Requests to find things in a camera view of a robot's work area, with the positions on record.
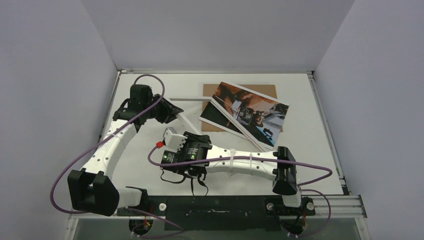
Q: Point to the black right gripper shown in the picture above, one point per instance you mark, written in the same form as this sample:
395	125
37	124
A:
191	170

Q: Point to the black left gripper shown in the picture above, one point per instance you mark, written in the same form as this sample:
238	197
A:
169	112

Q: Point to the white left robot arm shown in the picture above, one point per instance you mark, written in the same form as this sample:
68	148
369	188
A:
91	188

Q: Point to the brown cardboard backing board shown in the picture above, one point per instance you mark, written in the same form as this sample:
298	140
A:
214	120

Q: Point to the white wooden picture frame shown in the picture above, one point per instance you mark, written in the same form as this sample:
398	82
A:
190	126

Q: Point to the glossy photo print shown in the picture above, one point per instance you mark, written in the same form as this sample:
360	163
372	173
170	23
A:
261	115

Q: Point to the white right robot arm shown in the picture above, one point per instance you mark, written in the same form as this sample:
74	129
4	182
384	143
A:
260	164

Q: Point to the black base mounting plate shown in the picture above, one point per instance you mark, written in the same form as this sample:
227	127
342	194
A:
232	222

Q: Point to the aluminium front rail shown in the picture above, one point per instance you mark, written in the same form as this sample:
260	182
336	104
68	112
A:
335	206

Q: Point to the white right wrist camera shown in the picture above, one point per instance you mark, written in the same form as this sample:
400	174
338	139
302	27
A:
172	140

